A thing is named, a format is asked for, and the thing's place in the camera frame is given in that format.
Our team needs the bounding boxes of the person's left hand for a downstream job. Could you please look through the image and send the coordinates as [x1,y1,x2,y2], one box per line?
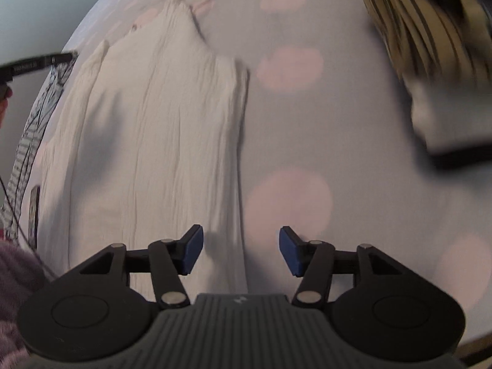
[0,84,13,128]

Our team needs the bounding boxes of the grey striped garment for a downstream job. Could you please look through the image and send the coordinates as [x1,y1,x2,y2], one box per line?
[1,57,77,242]

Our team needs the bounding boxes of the light blue folded garment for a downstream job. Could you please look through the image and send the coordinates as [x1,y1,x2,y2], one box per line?
[404,79,491,153]

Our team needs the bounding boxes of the smartphone with lit screen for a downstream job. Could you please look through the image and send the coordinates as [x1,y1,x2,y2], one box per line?
[28,185,40,250]

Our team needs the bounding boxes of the beige striped folded garment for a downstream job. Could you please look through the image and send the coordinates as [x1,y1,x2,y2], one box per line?
[363,0,491,88]

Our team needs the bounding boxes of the grey pink-dotted bed sheet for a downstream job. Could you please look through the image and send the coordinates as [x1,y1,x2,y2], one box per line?
[30,0,491,339]

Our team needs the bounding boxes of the white knitted sweater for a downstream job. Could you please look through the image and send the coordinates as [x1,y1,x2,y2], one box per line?
[38,0,248,296]

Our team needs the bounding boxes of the purple fuzzy sleeve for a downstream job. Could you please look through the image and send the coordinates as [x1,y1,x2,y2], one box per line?
[1,240,47,368]

